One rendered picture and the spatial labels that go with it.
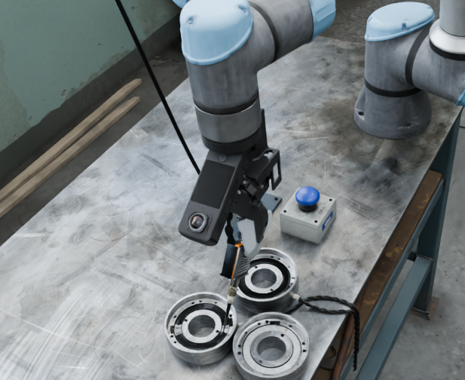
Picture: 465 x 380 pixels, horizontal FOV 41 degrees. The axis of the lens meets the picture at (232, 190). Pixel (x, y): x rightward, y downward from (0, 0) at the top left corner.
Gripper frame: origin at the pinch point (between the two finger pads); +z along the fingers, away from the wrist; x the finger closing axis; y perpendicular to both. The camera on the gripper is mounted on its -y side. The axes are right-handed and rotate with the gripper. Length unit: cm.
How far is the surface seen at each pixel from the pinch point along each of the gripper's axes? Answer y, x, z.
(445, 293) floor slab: 81, -15, 93
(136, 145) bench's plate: 26, 41, 13
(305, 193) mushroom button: 19.8, -0.3, 5.7
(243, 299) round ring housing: -0.8, 0.0, 9.6
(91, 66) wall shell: 124, 159, 76
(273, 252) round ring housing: 9.2, 0.3, 9.5
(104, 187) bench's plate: 13.0, 39.2, 13.1
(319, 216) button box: 18.6, -3.4, 8.6
